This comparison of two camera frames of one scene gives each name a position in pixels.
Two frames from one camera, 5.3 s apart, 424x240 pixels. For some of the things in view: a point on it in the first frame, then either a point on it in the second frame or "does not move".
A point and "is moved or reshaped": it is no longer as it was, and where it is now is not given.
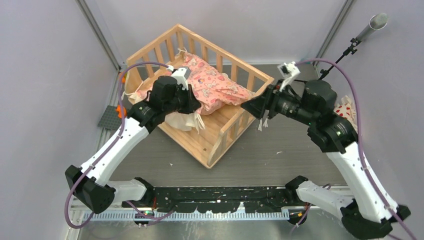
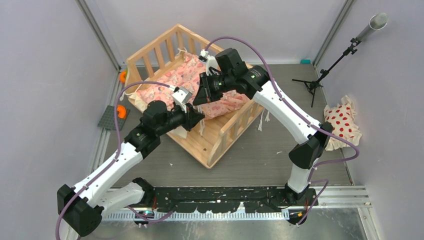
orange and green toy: [124, 78] does not move
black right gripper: [255, 106] to [205, 95]
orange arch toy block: [118, 108] does not move
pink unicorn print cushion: [211, 86] is moved or reshaped
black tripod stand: [378, 21] does not move
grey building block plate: [110, 119] does not move
